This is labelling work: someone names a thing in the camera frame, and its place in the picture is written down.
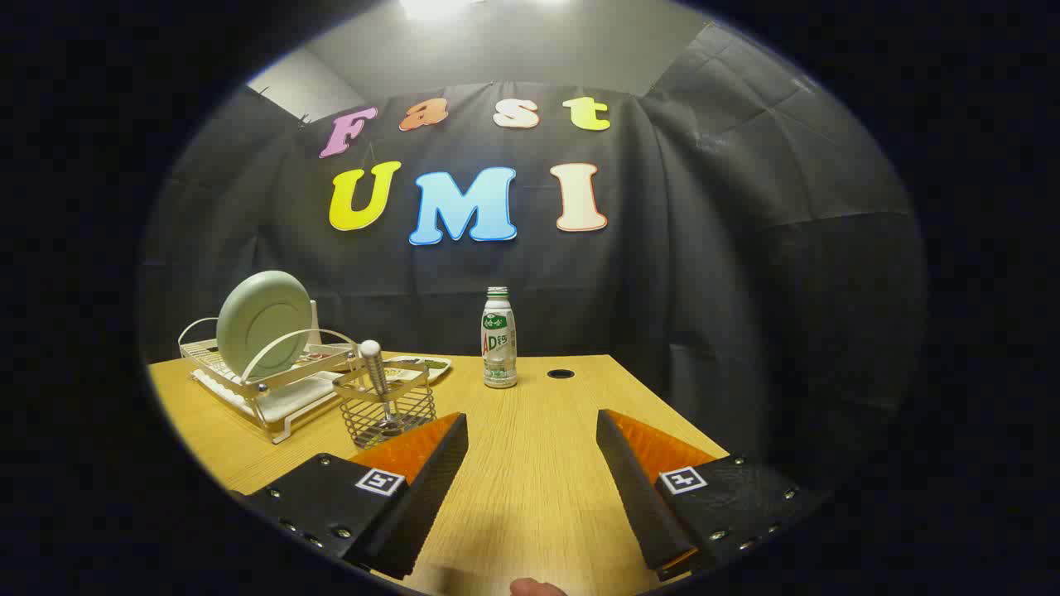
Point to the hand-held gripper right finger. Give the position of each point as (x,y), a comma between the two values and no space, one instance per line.
(633,488)

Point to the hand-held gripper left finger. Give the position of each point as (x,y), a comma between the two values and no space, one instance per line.
(435,488)

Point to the pale green plate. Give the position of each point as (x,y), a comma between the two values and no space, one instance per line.
(261,323)

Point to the white divided tray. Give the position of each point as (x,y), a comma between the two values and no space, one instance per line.
(418,370)

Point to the white drink bottle green label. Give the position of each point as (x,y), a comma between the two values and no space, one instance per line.
(499,348)

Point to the black backdrop cloth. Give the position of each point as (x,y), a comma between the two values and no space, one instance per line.
(704,248)

